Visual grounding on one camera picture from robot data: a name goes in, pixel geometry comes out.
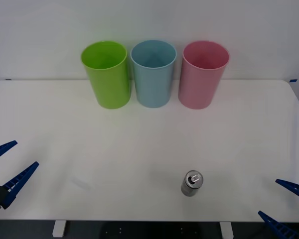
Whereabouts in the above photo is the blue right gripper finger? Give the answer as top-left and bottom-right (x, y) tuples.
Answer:
(257, 210), (299, 239)
(275, 178), (299, 204)

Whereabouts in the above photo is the black and silver drink can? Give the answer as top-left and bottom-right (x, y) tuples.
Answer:
(180, 170), (204, 198)

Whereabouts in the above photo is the white table leg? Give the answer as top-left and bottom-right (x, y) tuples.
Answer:
(219, 221), (234, 239)
(52, 221), (66, 238)

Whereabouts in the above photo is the green plastic bin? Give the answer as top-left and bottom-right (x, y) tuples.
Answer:
(80, 40), (131, 110)

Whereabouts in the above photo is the pink plastic bin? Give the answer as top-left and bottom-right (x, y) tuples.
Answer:
(177, 40), (231, 110)

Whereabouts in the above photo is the pale blue plastic bin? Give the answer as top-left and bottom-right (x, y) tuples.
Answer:
(130, 39), (178, 109)

